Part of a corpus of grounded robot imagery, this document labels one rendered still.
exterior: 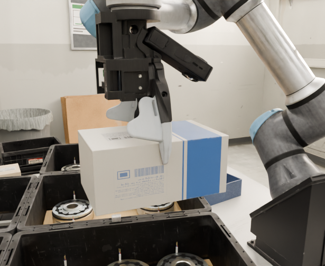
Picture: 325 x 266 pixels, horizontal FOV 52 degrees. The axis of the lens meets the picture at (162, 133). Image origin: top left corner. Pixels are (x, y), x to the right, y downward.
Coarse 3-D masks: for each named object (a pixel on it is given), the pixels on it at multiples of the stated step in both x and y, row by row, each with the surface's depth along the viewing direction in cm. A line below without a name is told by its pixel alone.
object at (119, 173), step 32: (96, 128) 53; (192, 128) 53; (96, 160) 41; (128, 160) 43; (160, 160) 45; (192, 160) 47; (224, 160) 49; (96, 192) 42; (128, 192) 44; (160, 192) 46; (192, 192) 48
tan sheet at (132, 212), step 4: (176, 204) 95; (176, 208) 92; (180, 208) 92; (48, 212) 90; (120, 212) 90; (124, 212) 90; (128, 212) 90; (132, 212) 90; (136, 212) 90; (48, 216) 88; (96, 216) 88; (100, 216) 88; (104, 216) 88; (108, 216) 88; (44, 220) 86; (48, 220) 86
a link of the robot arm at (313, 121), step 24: (216, 0) 83; (240, 0) 80; (240, 24) 85; (264, 24) 82; (264, 48) 84; (288, 48) 83; (288, 72) 83; (288, 96) 87; (312, 96) 82; (312, 120) 84
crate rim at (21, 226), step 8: (40, 176) 89; (48, 176) 90; (56, 176) 90; (40, 184) 85; (32, 192) 80; (32, 200) 75; (200, 200) 75; (24, 208) 71; (200, 208) 71; (208, 208) 71; (24, 216) 68; (128, 216) 68; (136, 216) 68; (144, 216) 68; (152, 216) 68; (24, 224) 65; (48, 224) 65; (56, 224) 65; (64, 224) 65; (72, 224) 65; (80, 224) 65
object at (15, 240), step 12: (168, 216) 68; (180, 216) 68; (192, 216) 68; (204, 216) 68; (216, 216) 68; (48, 228) 63; (60, 228) 63; (72, 228) 63; (84, 228) 64; (96, 228) 64; (12, 240) 59; (228, 240) 60; (12, 252) 56; (240, 252) 56; (252, 264) 53
